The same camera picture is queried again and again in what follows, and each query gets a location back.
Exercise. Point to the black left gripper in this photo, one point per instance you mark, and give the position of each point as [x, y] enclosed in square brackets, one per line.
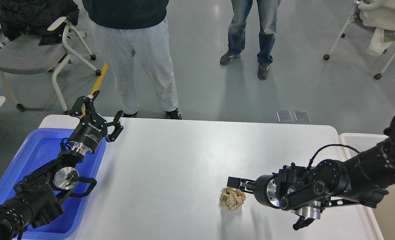
[89, 133]

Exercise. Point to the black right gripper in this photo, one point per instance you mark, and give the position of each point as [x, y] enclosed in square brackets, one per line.
[264, 189]

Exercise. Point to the brown paper ball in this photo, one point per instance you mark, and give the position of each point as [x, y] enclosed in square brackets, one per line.
[232, 198]

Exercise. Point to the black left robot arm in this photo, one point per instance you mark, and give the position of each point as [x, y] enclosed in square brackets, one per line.
[40, 194]

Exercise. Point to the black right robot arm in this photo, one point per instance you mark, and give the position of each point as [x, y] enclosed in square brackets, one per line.
[307, 191]

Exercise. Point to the yellow floor tape strip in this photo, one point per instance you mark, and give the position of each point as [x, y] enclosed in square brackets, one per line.
[99, 79]

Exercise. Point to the blue plastic bin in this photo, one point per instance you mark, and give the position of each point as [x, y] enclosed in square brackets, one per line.
[40, 147]

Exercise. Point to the left metal floor plate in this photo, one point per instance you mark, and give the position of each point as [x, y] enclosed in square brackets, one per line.
[284, 116]

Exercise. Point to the metal floor plate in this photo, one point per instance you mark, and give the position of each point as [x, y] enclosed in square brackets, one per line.
[284, 116]
[302, 116]

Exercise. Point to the right metal floor plate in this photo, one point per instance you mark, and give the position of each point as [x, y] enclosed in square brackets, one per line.
[302, 116]

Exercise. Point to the person in grey sweatpants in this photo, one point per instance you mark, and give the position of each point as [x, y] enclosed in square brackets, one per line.
[124, 29]

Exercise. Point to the black jacket on chair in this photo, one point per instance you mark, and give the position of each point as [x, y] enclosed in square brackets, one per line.
[36, 15]

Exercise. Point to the beige plastic bin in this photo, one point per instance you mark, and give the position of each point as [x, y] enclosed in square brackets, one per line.
[382, 218]

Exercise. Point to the cream garment on chair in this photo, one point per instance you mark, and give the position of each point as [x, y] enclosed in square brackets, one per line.
[379, 14]

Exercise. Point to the grey chair with white frame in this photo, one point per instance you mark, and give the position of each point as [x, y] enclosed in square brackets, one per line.
[24, 56]

